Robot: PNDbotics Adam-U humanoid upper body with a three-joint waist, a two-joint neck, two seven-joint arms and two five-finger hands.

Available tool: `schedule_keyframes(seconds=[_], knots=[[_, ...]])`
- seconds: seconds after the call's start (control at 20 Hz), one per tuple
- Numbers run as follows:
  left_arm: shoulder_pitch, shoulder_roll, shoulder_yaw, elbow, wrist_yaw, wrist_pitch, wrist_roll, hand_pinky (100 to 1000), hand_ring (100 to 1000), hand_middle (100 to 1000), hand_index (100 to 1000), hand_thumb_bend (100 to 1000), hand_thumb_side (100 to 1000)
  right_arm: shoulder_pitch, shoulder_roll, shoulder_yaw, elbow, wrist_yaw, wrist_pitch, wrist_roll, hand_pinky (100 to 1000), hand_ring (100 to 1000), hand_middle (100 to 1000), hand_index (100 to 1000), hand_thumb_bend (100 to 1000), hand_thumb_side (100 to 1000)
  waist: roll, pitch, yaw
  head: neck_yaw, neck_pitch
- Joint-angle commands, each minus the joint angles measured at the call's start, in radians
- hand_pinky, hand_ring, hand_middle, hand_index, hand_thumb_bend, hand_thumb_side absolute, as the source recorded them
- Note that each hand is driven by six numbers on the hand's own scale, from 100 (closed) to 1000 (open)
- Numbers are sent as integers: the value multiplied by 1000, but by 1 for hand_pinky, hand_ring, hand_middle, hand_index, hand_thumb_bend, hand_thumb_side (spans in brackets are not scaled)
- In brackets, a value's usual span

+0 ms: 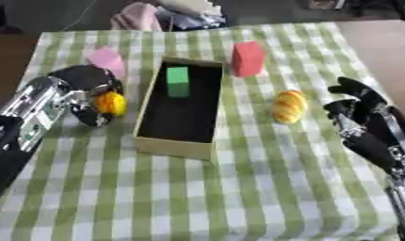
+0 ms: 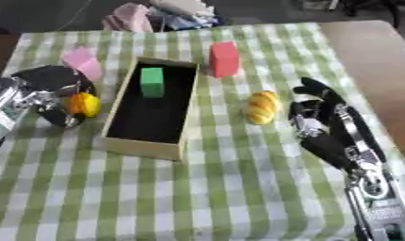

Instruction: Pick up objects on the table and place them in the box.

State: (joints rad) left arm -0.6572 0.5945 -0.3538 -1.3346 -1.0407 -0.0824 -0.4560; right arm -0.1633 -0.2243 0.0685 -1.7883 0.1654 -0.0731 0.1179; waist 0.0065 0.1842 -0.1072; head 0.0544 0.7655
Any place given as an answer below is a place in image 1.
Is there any yellow round toy fruit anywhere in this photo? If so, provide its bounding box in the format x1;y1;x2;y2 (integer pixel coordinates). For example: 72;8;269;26
95;90;129;117

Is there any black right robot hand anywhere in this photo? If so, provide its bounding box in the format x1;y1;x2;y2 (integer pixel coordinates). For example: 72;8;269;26
322;76;405;174

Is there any pile of cloth bags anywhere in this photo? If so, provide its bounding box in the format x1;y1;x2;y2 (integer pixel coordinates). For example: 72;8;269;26
108;0;229;32

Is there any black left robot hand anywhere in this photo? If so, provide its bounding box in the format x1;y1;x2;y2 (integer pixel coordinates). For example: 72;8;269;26
47;64;125;128

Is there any red block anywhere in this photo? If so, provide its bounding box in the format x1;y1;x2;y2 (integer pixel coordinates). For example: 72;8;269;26
230;40;267;78

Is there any green block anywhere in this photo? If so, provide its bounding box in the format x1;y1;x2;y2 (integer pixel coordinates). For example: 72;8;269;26
164;66;191;99

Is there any pink block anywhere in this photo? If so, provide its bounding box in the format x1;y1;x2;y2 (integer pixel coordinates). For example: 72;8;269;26
85;46;127;79

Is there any yellow toy bread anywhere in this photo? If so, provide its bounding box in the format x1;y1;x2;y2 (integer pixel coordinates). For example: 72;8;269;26
271;89;310;125

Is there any tan cardboard box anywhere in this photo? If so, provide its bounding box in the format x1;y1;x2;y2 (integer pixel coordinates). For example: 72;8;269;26
131;56;226;163

